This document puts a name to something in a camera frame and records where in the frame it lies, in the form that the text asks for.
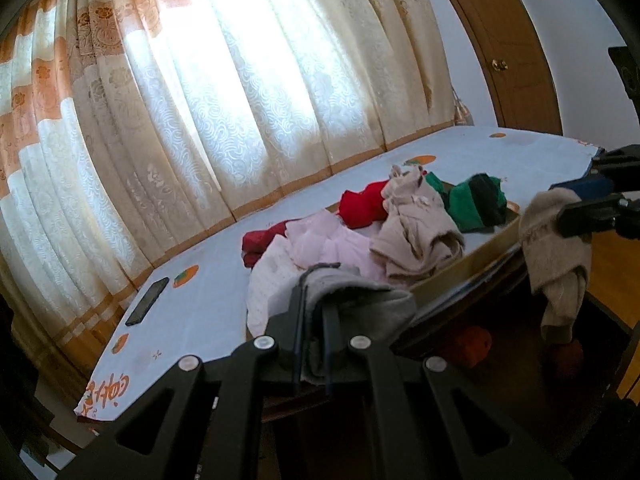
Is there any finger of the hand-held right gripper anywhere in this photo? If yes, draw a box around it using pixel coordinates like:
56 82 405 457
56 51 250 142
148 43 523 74
550 144 640 199
555 195 640 241

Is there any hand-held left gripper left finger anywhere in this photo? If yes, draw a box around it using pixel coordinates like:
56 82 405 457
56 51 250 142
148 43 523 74
55 282 307 480

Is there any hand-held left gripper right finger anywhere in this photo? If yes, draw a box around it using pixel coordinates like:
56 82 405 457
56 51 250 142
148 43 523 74
320 306 576 480

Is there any white dotted underwear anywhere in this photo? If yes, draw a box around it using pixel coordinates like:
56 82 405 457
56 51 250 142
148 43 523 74
246 234 312 339

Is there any beige underwear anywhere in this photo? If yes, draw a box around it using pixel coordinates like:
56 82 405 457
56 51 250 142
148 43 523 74
518 189 594 345
370 165 467 282

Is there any grey underwear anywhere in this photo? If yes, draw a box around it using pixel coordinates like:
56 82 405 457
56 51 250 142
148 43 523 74
297 262 418 386

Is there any dark red underwear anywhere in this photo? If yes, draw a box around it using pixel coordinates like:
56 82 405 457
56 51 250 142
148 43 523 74
242 225 289 269

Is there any light pink underwear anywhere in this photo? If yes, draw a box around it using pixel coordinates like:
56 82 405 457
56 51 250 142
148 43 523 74
285 210 387 282

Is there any dark green underwear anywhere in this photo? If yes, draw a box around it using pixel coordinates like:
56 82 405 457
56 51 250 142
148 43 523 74
472 173 509 227

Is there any bright red underwear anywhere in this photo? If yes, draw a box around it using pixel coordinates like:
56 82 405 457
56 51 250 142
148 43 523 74
339 181 397 230

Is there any brown wooden desk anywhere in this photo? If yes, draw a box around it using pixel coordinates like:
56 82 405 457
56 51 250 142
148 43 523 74
250 255 551 480

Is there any brown wooden door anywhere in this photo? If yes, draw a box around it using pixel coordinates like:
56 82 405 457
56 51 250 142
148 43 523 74
425 0 564 137

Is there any orange cloth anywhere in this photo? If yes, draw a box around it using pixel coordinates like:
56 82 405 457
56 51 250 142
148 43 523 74
452 325 494 369

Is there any black smartphone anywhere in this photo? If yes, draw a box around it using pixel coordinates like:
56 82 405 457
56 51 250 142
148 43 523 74
125 276 171 327

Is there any curtain tassel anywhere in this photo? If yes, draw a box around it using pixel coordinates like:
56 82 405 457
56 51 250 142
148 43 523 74
451 87 474 127

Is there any cream and orange curtain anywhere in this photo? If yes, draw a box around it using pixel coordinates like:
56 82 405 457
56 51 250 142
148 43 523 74
0 0 455 361

